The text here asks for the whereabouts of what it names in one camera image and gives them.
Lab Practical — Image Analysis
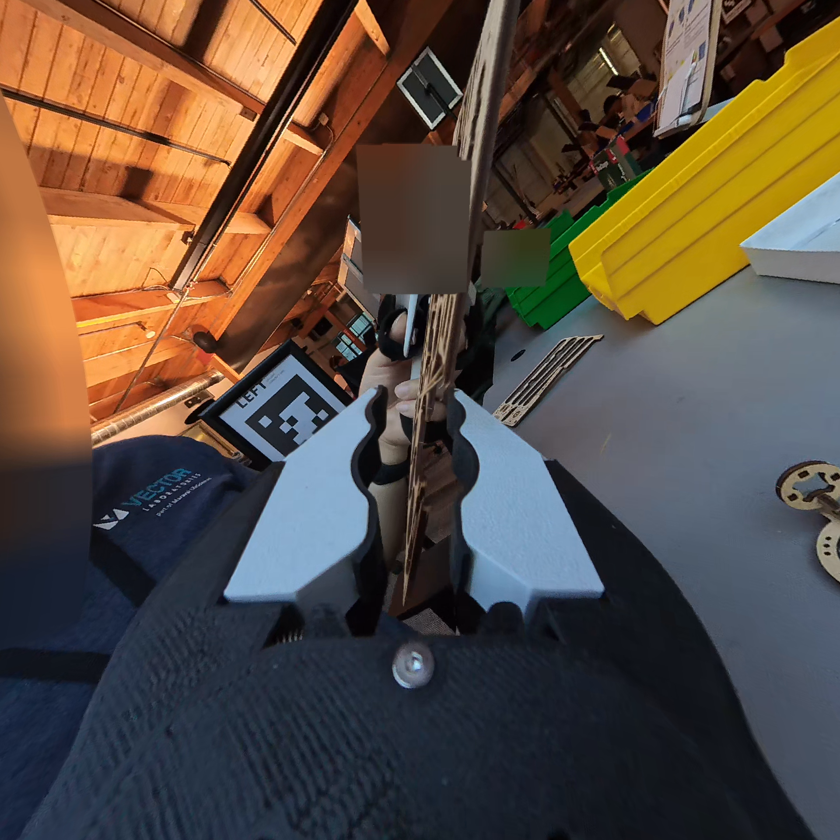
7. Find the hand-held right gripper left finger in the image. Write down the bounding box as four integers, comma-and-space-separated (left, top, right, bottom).
223, 386, 388, 634

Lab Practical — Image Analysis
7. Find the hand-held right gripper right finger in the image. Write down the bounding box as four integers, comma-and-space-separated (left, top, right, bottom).
446, 390, 606, 634

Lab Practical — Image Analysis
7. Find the laser-cut wooden parts sheet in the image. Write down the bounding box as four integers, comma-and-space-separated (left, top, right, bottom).
400, 0, 522, 608

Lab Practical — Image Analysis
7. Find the person's left hand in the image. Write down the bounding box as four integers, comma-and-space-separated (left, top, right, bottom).
360, 351, 424, 463

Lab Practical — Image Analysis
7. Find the dark green cloth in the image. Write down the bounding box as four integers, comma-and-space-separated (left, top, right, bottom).
459, 289, 506, 408

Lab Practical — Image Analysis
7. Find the grey framed display panel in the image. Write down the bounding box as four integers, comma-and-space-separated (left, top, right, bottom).
338, 217, 365, 309

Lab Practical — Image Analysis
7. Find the black framed marker sign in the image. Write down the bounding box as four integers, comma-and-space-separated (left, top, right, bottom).
197, 338, 355, 472

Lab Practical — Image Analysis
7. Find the slotted wooden sheet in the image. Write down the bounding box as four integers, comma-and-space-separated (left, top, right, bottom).
492, 333, 605, 427

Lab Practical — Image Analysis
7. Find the green plastic bin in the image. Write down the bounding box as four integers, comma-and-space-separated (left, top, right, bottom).
505, 167, 657, 331

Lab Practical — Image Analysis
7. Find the ceiling light panel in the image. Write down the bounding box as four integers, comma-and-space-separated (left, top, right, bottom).
395, 47, 463, 131

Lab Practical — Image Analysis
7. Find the yellow plastic bin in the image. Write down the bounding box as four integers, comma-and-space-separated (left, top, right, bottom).
567, 16, 840, 327

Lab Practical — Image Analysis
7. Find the white instruction poster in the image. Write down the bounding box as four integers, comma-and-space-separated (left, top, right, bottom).
654, 0, 721, 139

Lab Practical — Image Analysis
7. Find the white cardboard box tray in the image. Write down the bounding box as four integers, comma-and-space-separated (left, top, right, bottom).
739, 174, 840, 285

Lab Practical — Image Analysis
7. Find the silver ventilation duct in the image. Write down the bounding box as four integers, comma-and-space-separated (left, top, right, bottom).
91, 369, 227, 447

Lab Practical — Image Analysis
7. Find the small wooden ring assembly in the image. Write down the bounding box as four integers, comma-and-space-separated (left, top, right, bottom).
776, 461, 840, 584

